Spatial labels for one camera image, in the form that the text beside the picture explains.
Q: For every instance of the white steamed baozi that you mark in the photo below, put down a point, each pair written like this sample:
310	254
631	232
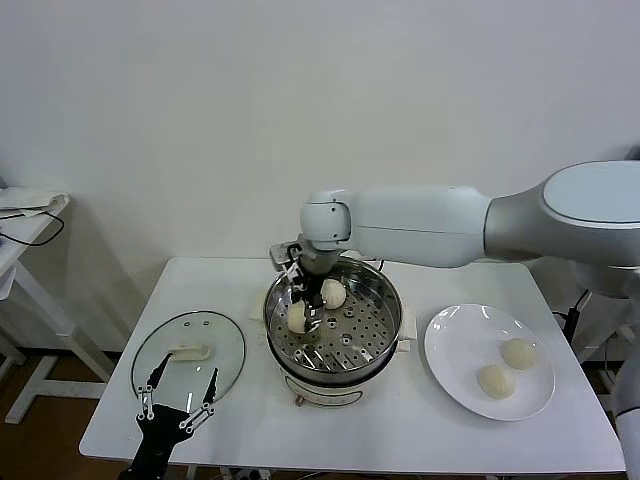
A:
495	381
297	317
334	295
520	353

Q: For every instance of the black power adapter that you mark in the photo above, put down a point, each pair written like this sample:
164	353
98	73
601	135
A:
572	322

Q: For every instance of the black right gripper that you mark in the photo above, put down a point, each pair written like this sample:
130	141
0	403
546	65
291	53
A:
312	282

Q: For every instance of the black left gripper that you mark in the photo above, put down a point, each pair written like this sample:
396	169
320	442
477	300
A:
155	435

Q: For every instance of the stainless steel steamer basket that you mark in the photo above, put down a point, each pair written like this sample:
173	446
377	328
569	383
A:
370	325

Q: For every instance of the white folded cloth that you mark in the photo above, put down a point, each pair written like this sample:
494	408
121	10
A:
25	197

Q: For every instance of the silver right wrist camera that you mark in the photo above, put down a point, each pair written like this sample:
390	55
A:
280	255

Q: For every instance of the white side table with cloth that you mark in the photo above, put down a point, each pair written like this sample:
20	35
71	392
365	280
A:
25	235

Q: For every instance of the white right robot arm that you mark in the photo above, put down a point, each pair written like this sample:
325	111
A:
425	225

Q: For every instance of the white round plate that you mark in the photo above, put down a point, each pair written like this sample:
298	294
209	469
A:
460	350

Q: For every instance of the cream electric cooker base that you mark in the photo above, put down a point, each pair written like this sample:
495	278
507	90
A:
325	392

